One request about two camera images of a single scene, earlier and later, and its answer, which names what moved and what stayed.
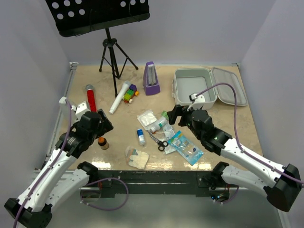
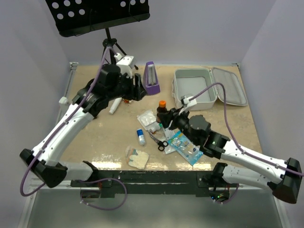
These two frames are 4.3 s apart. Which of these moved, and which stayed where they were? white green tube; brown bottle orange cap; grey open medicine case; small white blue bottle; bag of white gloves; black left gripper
Moved: brown bottle orange cap; black left gripper
Stayed: grey open medicine case; white green tube; small white blue bottle; bag of white gloves
